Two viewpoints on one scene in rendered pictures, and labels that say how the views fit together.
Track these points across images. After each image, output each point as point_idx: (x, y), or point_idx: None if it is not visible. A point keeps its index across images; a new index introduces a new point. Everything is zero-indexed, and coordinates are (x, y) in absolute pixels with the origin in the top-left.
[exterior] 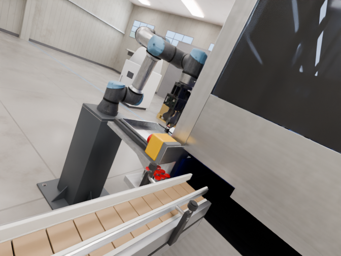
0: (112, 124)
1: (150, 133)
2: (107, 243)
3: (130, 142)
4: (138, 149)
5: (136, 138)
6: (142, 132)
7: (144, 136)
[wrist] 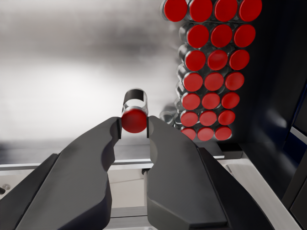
0: (13, 172)
1: (22, 43)
2: None
3: (123, 169)
4: (152, 165)
5: (118, 164)
6: (32, 90)
7: (75, 103)
